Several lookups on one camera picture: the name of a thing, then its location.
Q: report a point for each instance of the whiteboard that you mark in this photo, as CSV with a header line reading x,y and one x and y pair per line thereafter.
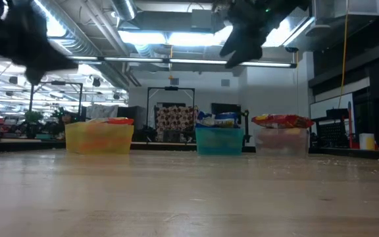
x,y
331,105

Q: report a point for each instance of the white and yellow canister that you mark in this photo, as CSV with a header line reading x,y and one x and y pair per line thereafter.
x,y
367,143

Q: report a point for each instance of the teal plastic bin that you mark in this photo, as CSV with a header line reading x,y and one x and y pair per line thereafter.
x,y
219,143

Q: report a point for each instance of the long ceiling light bar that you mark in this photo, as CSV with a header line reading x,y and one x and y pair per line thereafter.
x,y
192,61

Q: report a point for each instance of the black cabinet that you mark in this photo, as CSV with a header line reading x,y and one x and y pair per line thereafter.
x,y
132,115

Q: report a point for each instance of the yellow plastic bin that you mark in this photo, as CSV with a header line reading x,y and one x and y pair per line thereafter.
x,y
97,141

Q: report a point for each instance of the red Maruchan ramen packet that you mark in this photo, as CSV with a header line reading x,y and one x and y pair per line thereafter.
x,y
281,121

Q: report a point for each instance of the silver ventilation duct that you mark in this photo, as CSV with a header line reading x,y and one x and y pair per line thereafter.
x,y
123,8
77,36

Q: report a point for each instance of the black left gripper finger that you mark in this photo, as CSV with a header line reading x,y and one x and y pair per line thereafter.
x,y
72,66
54,57

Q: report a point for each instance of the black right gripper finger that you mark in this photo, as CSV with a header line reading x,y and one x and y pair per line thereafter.
x,y
234,44
247,54

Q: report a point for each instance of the grey wall vent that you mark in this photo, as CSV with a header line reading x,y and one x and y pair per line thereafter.
x,y
225,82
174,81

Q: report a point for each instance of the white ceiling air duct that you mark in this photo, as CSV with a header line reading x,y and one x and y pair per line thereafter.
x,y
341,10

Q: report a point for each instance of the black aluminium table frame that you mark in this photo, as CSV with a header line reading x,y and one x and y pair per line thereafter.
x,y
357,154

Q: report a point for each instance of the patterned red cloth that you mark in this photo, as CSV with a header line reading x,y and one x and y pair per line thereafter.
x,y
174,118

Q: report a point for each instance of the red pole stand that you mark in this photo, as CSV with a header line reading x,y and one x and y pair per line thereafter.
x,y
349,125

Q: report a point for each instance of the bright ceiling light panel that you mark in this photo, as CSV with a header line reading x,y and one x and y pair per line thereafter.
x,y
143,37

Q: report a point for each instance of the green potted plant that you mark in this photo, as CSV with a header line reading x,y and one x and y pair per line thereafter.
x,y
33,116

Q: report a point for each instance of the clear plastic bin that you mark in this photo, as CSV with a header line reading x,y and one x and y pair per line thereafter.
x,y
281,145

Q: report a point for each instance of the grey ceiling air unit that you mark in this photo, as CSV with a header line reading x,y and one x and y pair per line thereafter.
x,y
202,19

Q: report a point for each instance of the black gantry frame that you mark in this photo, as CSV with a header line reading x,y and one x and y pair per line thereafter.
x,y
171,88
58,83

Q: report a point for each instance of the grey plastic cover sheet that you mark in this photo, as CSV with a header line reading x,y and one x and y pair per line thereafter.
x,y
102,112

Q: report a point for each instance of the black monitor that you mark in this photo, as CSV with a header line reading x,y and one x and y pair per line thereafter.
x,y
225,108

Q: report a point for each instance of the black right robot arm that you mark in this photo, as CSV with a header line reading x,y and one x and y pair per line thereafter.
x,y
291,6

